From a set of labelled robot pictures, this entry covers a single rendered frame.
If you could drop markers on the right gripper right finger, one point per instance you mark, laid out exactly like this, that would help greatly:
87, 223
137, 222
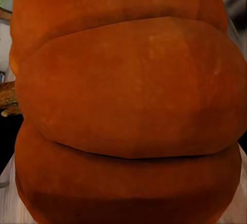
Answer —
243, 142

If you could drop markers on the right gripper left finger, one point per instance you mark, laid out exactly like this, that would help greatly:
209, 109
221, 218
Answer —
9, 128

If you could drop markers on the pumpkin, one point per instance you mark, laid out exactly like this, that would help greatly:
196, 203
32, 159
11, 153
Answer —
132, 110
11, 112

